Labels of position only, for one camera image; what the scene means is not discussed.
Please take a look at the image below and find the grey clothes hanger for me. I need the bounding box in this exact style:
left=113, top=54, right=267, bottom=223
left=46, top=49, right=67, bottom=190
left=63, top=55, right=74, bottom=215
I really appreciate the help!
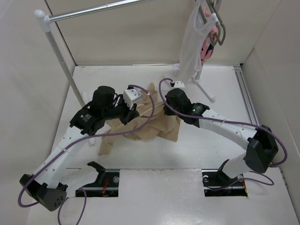
left=206, top=0, right=226, bottom=46

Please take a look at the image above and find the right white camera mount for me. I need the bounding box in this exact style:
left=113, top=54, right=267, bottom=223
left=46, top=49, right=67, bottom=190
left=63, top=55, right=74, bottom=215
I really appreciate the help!
left=170, top=81, right=185, bottom=89

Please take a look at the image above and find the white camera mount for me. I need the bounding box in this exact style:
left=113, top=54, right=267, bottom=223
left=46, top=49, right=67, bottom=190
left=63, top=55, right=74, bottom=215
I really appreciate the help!
left=170, top=81, right=185, bottom=89
left=123, top=88, right=143, bottom=107

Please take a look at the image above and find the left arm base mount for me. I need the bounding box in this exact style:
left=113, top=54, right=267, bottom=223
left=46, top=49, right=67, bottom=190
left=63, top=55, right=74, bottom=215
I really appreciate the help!
left=83, top=169, right=120, bottom=198

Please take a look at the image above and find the pink patterned garment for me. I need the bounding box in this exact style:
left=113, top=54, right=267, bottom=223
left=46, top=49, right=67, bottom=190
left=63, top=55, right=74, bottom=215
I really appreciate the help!
left=199, top=7, right=218, bottom=65

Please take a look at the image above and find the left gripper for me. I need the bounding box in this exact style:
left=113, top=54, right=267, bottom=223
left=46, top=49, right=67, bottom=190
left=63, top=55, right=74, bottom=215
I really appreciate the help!
left=103, top=95, right=140, bottom=125

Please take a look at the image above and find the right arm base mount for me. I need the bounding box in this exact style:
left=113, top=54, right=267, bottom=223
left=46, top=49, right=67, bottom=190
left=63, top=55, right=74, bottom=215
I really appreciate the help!
left=202, top=169, right=248, bottom=197

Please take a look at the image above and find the white clothes rack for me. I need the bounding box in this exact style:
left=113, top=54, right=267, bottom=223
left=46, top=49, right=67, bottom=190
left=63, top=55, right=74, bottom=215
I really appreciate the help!
left=34, top=0, right=225, bottom=146

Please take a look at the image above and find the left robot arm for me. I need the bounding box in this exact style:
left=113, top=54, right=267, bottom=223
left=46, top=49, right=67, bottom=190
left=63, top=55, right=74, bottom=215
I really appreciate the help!
left=18, top=85, right=148, bottom=211

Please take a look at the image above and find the aluminium rail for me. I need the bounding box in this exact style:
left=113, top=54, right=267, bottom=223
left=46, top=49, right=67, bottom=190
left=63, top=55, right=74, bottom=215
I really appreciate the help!
left=233, top=66, right=260, bottom=125

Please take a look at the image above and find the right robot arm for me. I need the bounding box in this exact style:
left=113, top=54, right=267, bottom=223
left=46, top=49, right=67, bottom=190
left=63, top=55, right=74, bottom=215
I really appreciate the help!
left=164, top=88, right=278, bottom=185

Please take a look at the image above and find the wooden clothes hanger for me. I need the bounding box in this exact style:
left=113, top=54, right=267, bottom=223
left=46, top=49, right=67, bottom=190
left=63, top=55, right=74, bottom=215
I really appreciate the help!
left=139, top=102, right=164, bottom=117

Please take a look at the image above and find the beige t shirt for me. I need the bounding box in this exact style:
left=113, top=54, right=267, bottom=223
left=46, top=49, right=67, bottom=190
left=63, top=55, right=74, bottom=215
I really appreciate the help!
left=106, top=83, right=181, bottom=142

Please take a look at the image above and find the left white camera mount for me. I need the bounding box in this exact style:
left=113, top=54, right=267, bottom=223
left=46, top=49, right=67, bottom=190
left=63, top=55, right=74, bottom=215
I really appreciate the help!
left=123, top=88, right=143, bottom=107

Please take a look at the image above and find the white tank top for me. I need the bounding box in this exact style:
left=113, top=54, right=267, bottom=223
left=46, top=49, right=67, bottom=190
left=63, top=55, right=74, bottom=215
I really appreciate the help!
left=173, top=0, right=218, bottom=83

